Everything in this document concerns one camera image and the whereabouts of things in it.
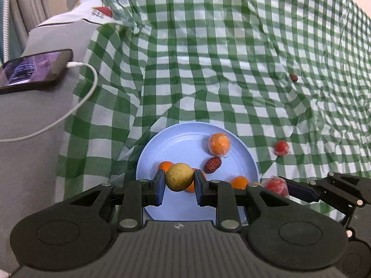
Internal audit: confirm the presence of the grey cushion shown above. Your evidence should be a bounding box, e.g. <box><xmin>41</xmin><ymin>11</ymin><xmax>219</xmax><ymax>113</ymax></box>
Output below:
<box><xmin>0</xmin><ymin>20</ymin><xmax>99</xmax><ymax>273</ymax></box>

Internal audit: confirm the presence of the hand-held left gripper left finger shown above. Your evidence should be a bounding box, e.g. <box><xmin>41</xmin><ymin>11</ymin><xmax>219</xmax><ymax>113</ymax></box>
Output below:
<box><xmin>68</xmin><ymin>169</ymin><xmax>166</xmax><ymax>233</ymax></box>

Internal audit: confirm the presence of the black smartphone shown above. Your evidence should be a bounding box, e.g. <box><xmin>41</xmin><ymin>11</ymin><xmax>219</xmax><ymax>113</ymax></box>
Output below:
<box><xmin>0</xmin><ymin>49</ymin><xmax>74</xmax><ymax>95</ymax></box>

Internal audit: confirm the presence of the plastic-wrapped red fruit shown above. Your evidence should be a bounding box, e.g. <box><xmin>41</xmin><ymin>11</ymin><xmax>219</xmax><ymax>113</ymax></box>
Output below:
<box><xmin>262</xmin><ymin>177</ymin><xmax>289</xmax><ymax>197</ymax></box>
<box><xmin>274</xmin><ymin>140</ymin><xmax>291</xmax><ymax>158</ymax></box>

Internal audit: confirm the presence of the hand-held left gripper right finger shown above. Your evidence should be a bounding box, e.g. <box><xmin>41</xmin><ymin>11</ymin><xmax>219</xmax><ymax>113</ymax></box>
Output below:
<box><xmin>194</xmin><ymin>169</ymin><xmax>293</xmax><ymax>233</ymax></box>

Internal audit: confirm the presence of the green checked tablecloth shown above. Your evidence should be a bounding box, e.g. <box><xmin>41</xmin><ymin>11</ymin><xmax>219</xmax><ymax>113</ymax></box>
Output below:
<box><xmin>55</xmin><ymin>0</ymin><xmax>371</xmax><ymax>223</ymax></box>

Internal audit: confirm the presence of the white charging cable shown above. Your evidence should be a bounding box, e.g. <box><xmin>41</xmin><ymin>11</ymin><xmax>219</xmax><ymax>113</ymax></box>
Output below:
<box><xmin>0</xmin><ymin>61</ymin><xmax>98</xmax><ymax>143</ymax></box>

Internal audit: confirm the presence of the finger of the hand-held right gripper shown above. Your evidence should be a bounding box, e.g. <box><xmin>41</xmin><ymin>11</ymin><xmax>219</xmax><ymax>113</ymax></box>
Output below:
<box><xmin>278</xmin><ymin>172</ymin><xmax>371</xmax><ymax>209</ymax></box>

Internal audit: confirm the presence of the light blue plate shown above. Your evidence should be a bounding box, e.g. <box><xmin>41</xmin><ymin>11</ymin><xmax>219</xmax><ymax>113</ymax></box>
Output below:
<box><xmin>136</xmin><ymin>122</ymin><xmax>259</xmax><ymax>221</ymax></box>

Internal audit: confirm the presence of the grey curtain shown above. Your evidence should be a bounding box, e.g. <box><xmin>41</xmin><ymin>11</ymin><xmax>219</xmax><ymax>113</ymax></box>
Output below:
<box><xmin>10</xmin><ymin>0</ymin><xmax>73</xmax><ymax>34</ymax></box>

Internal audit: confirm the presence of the white printed pillow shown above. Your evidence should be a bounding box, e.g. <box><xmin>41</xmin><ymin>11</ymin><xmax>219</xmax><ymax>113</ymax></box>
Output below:
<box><xmin>38</xmin><ymin>0</ymin><xmax>113</xmax><ymax>29</ymax></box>

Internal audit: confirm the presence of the plastic-wrapped orange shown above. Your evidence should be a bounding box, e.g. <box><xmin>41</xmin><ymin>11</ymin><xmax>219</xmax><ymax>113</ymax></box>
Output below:
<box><xmin>208</xmin><ymin>133</ymin><xmax>231</xmax><ymax>155</ymax></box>

